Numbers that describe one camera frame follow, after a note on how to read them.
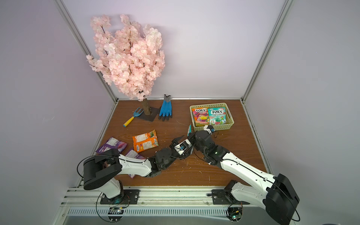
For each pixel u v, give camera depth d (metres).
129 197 0.73
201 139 0.57
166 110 1.10
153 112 1.11
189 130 0.82
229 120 1.00
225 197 0.64
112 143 0.92
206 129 0.74
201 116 1.01
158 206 0.71
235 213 0.70
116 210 0.72
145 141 0.93
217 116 1.00
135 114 1.12
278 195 0.38
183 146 0.65
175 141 0.72
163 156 0.60
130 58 0.61
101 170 0.46
